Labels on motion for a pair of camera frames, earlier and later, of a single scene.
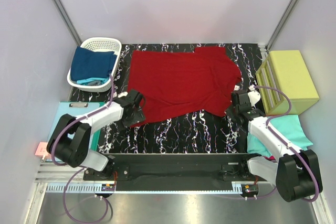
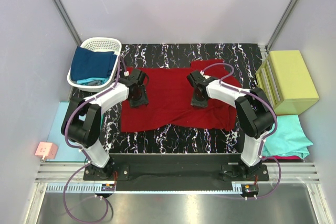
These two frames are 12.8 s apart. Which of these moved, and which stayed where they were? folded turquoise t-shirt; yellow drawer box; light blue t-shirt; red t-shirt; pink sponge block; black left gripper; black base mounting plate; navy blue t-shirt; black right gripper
Moved: black right gripper; red t-shirt; black left gripper
Stayed: navy blue t-shirt; light blue t-shirt; folded turquoise t-shirt; yellow drawer box; pink sponge block; black base mounting plate
